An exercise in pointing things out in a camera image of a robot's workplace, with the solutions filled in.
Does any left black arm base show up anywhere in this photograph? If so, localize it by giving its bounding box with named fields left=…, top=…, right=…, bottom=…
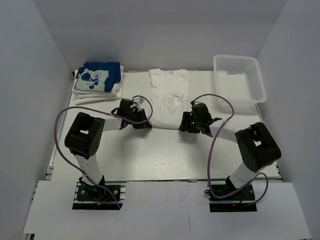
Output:
left=72, top=182, right=126, bottom=211

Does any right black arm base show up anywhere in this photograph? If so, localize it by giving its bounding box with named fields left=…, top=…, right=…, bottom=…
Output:
left=204, top=185, right=257, bottom=213

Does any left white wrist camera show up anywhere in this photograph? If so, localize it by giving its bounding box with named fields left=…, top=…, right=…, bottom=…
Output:
left=133, top=97, right=145, bottom=105

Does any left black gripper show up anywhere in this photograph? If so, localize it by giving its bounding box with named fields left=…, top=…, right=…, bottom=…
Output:
left=127, top=108, right=153, bottom=129

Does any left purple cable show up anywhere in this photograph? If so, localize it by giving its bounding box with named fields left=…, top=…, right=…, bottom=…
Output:
left=54, top=95, right=154, bottom=210

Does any white t shirt robot print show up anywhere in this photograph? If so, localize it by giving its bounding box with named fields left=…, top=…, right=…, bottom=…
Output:
left=148, top=68, right=191, bottom=130

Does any blue white t shirt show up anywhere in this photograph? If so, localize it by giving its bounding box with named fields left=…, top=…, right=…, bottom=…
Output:
left=74, top=61, right=122, bottom=93

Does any white plastic basket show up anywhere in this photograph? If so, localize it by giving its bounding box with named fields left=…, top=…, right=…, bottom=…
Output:
left=213, top=55, right=267, bottom=108

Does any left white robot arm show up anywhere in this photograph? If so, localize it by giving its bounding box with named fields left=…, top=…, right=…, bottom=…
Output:
left=64, top=95, right=152, bottom=200

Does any folded white t shirt stack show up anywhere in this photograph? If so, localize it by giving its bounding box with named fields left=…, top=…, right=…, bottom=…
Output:
left=72, top=65, right=125, bottom=106

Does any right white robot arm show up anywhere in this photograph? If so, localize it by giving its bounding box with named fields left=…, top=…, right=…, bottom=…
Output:
left=178, top=103, right=282, bottom=200

